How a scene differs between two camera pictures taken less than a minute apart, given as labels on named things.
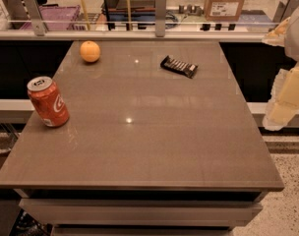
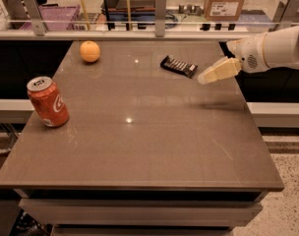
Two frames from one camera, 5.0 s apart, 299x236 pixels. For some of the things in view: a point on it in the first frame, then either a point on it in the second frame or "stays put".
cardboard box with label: [224, 2] stays put
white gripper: [297, 38] → [249, 56]
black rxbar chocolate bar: [183, 68] stays put
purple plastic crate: [55, 17] stays put
